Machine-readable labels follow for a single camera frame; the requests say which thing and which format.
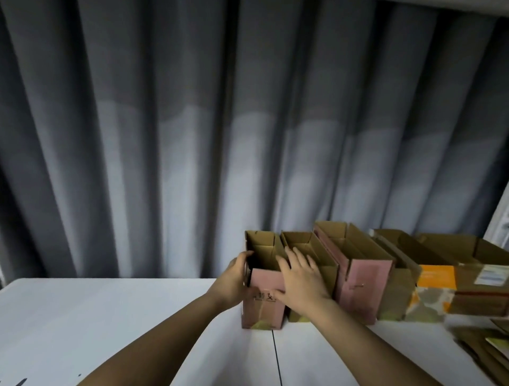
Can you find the person's right hand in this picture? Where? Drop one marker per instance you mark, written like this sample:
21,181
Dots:
302,282

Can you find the person's left hand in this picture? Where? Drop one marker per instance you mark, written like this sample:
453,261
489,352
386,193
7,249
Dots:
231,282

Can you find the brown box with 7020 sticker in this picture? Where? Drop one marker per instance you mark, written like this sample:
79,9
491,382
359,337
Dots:
326,274

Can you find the pink lettered cardboard box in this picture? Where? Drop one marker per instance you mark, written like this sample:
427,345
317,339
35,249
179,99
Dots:
261,310
362,278

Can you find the small brown labelled carton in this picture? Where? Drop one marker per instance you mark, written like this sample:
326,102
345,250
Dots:
398,290

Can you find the orange and white carton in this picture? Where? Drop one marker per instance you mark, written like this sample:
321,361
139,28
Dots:
433,290

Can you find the printed brown cardboard box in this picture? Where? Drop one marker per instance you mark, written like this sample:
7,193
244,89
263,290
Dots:
477,282

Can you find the pile of cardboard boxes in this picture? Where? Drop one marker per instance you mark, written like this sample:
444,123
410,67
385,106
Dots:
487,346

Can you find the person's left forearm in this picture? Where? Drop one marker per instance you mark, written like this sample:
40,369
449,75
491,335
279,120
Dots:
155,346

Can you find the person's right forearm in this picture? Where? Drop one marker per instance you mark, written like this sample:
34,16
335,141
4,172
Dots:
370,346

